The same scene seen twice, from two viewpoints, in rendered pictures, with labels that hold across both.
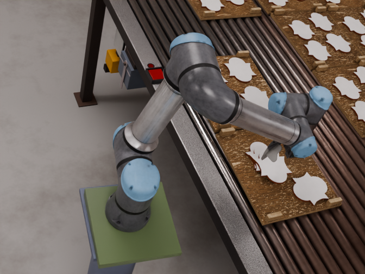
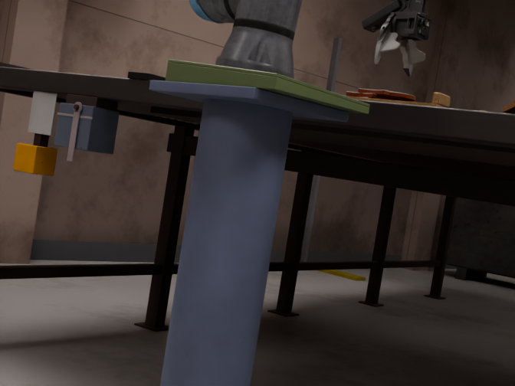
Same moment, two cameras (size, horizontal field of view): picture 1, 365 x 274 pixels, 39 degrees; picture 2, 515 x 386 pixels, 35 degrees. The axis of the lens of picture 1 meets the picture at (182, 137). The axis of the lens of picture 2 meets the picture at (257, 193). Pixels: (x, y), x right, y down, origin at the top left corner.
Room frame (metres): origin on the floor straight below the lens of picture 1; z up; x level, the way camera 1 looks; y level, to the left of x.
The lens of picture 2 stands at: (-0.56, 0.49, 0.74)
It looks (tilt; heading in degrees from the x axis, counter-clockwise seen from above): 2 degrees down; 344
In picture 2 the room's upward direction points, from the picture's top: 9 degrees clockwise
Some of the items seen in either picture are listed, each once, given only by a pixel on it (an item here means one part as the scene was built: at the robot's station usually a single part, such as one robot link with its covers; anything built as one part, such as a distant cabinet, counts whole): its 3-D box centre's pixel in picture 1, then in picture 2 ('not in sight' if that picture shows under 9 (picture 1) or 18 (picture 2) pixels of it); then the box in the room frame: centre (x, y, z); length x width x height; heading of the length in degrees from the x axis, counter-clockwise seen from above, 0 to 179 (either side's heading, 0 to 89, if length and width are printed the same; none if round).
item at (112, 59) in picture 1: (118, 48); (39, 132); (1.90, 0.43, 0.74); 0.09 x 0.08 x 0.24; 39
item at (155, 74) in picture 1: (156, 75); not in sight; (1.61, 0.19, 0.92); 0.06 x 0.06 x 0.01; 39
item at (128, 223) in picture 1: (130, 204); (258, 52); (0.95, 0.08, 0.95); 0.15 x 0.15 x 0.10
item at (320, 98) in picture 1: (315, 104); not in sight; (1.30, -0.36, 1.32); 0.09 x 0.08 x 0.11; 117
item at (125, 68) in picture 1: (132, 69); (84, 129); (1.76, 0.32, 0.77); 0.14 x 0.11 x 0.18; 39
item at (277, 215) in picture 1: (273, 216); (441, 99); (1.10, -0.39, 0.95); 0.06 x 0.02 x 0.03; 127
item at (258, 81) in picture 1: (232, 90); not in sight; (1.68, -0.13, 0.93); 0.41 x 0.35 x 0.02; 36
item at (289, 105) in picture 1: (289, 109); not in sight; (1.24, -0.28, 1.32); 0.11 x 0.11 x 0.08; 27
